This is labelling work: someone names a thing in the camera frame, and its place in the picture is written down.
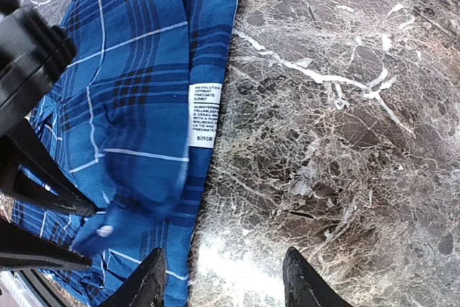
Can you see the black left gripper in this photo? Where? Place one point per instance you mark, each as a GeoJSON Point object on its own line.
{"type": "Point", "coordinates": [34, 55]}

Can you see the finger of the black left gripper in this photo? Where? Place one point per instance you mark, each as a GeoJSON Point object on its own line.
{"type": "Point", "coordinates": [21, 249]}
{"type": "Point", "coordinates": [29, 174]}

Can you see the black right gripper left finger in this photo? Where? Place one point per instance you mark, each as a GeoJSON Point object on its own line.
{"type": "Point", "coordinates": [145, 287]}

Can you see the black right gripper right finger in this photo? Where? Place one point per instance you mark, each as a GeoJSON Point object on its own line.
{"type": "Point", "coordinates": [303, 286]}

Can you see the blue plaid long sleeve shirt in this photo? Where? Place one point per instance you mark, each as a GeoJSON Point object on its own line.
{"type": "Point", "coordinates": [132, 123]}

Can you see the white slotted cable duct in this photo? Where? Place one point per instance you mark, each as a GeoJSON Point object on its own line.
{"type": "Point", "coordinates": [14, 293]}

